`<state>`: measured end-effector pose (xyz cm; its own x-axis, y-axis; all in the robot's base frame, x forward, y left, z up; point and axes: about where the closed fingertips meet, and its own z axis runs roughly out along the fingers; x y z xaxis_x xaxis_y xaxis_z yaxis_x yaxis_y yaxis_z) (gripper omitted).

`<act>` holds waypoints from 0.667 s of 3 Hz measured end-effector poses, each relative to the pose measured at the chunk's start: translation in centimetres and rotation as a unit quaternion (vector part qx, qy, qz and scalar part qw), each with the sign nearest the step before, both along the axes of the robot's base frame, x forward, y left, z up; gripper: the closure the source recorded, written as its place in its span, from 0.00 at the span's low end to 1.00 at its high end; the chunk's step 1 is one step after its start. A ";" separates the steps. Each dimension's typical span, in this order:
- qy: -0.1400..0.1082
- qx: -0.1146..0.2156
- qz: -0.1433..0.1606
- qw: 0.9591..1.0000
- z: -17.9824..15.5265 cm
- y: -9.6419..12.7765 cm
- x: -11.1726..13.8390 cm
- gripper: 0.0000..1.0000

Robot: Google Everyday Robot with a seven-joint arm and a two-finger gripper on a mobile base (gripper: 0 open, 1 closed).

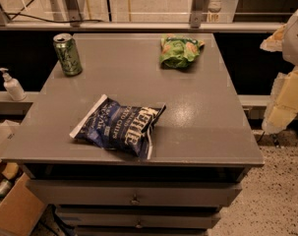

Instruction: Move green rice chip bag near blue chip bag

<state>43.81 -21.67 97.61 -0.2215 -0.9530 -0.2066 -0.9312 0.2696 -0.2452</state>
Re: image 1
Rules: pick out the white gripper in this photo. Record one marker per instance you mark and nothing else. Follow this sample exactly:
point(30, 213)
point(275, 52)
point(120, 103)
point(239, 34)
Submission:
point(296, 41)

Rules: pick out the green rice chip bag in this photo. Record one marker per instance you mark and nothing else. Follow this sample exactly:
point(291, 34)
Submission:
point(179, 51)

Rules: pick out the blue kettle chip bag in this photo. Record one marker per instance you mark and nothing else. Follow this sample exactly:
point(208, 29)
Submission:
point(110, 125)

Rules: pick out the grey drawer cabinet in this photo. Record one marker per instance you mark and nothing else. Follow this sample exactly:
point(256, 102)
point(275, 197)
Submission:
point(202, 144)

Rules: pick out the top drawer knob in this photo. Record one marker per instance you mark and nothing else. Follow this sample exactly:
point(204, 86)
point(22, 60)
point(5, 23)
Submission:
point(134, 201)

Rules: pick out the drawer knob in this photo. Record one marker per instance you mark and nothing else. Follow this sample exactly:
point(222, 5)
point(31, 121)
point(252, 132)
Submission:
point(139, 225)
point(134, 201)

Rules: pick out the green soda can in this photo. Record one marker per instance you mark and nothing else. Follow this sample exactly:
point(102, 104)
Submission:
point(67, 53)

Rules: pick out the white pump bottle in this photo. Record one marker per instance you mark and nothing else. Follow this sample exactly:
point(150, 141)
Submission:
point(12, 86)

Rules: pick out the cardboard box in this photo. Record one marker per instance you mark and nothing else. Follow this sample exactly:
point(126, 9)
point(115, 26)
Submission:
point(20, 210)

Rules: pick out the metal railing frame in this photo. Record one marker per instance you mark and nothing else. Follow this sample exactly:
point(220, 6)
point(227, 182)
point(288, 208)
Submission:
point(146, 15)

